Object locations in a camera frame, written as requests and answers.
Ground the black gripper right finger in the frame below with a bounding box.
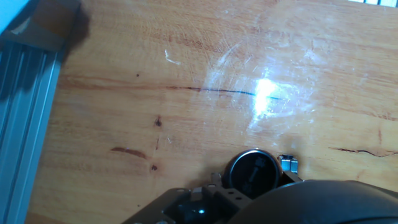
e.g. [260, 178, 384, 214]
[279, 171, 304, 188]

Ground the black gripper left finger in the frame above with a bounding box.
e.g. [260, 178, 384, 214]
[123, 172, 253, 224]

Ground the round metal lever mechanism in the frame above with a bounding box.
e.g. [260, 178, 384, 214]
[277, 154, 299, 174]

